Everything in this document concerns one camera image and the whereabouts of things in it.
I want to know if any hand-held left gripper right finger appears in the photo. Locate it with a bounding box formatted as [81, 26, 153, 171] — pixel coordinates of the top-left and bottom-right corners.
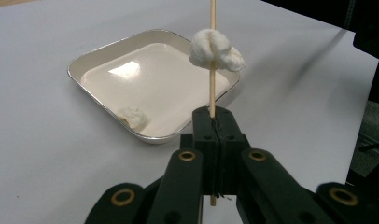
[215, 106, 335, 224]

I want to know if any light wooden board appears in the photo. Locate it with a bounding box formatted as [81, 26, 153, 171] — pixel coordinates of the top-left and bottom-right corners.
[0, 0, 36, 9]

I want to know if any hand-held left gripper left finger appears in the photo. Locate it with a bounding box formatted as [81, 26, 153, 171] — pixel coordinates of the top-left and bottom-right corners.
[147, 105, 221, 224]

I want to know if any square metal tray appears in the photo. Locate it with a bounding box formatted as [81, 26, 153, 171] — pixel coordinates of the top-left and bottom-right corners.
[66, 28, 242, 146]

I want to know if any thin wooden skewer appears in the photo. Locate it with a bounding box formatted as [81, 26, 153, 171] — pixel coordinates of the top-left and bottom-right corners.
[208, 0, 218, 207]

